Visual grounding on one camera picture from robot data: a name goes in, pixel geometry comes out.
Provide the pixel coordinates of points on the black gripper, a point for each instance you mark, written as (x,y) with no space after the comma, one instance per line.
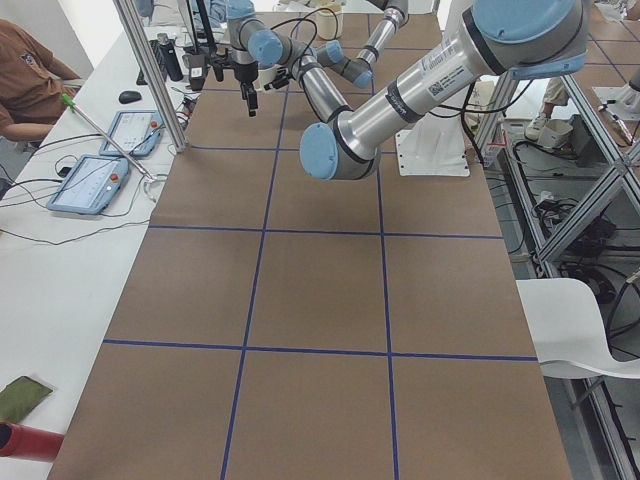
(244,73)
(280,80)

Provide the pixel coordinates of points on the white HOME mug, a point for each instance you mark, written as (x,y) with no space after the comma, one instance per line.
(266,75)

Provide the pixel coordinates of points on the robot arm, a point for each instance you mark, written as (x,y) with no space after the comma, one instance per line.
(358,71)
(532,39)

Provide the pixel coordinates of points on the black bottle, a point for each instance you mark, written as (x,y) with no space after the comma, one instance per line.
(167,49)

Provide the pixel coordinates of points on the cream waste bin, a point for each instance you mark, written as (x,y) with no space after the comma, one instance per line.
(329,23)

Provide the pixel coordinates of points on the far blue teach pendant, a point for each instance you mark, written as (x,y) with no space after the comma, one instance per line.
(137,131)

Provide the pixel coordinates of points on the blue teach pendant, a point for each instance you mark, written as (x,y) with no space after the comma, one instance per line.
(137,131)
(90,186)

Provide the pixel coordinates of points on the black computer mouse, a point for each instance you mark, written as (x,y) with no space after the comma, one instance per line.
(129,96)

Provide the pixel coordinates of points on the metal rod green tip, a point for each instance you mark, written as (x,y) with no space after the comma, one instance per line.
(69,102)

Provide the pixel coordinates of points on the near blue teach pendant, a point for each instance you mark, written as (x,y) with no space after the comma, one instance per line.
(90,186)

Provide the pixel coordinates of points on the seated person brown shirt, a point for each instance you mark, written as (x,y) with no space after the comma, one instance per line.
(32,83)

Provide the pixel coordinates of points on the green cloth pouch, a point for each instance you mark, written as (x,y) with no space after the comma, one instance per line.
(20,397)

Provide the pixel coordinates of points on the white plastic chair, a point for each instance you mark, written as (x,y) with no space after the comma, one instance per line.
(567,330)

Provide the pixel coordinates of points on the red cylinder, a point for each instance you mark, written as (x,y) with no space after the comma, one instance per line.
(28,443)

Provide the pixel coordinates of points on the aluminium frame post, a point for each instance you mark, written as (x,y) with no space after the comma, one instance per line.
(144,55)

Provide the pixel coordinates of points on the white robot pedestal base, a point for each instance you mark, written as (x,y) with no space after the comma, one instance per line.
(435,146)

